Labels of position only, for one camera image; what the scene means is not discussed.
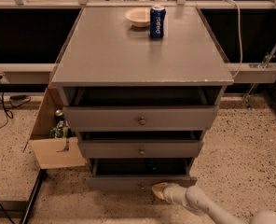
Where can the blue Pepsi can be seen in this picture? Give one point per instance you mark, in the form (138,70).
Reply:
(157,16)

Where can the dark can in box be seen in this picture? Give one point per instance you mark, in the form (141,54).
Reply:
(59,115)

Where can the grey drawer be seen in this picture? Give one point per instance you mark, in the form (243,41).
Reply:
(121,109)
(158,144)
(131,174)

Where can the grey middle drawer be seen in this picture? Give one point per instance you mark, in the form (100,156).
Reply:
(158,144)

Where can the grey top drawer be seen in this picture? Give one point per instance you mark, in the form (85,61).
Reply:
(121,109)

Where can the grey bottom drawer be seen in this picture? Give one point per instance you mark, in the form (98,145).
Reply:
(131,174)

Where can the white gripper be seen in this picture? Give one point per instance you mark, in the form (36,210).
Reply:
(172,191)

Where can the black remote in drawer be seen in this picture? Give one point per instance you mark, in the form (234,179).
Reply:
(150,165)

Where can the cardboard box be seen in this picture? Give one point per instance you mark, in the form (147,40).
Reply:
(53,152)

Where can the white bowl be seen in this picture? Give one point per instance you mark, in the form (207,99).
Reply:
(139,17)

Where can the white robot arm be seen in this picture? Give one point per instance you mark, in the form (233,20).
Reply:
(197,202)

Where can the black floor bar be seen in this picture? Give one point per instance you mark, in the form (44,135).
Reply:
(41,177)

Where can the grey drawer cabinet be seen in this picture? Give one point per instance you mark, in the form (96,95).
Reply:
(106,51)

